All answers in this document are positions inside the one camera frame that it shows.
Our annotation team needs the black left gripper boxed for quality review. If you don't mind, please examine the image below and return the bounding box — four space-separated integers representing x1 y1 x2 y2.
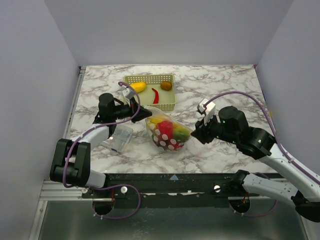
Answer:
111 96 152 123

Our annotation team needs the yellow banana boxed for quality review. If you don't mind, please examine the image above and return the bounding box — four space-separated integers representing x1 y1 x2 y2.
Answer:
148 117 165 125
130 81 147 93

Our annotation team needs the yellow green mango toy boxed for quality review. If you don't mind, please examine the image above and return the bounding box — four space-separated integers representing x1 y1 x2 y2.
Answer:
172 127 190 142

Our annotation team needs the red tomato toy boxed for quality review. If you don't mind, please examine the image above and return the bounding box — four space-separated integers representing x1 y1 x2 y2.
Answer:
155 120 174 141

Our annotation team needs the clear zip top bag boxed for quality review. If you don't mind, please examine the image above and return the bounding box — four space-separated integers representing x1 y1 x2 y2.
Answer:
145 106 192 151

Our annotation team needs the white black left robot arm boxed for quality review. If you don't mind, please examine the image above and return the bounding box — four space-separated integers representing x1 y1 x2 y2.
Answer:
49 93 152 198

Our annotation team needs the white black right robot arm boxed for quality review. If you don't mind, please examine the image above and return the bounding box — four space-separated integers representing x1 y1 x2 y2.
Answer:
191 103 320 223

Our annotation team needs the red chili pepper toy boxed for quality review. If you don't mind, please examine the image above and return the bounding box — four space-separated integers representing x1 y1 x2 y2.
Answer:
152 88 160 104

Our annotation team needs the beige perforated plastic basket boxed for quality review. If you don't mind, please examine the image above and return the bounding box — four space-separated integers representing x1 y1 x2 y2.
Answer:
123 74 176 112

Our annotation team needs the brown kiwi toy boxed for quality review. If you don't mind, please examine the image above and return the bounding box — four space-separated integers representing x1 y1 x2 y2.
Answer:
160 81 173 91

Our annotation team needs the clear plastic box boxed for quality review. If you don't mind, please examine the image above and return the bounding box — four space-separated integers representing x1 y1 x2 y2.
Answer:
100 124 134 153

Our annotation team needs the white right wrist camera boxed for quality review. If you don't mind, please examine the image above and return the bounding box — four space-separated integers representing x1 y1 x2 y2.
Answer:
197 98 216 126

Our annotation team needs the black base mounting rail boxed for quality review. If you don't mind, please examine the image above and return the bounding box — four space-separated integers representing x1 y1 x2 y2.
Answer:
82 170 249 209

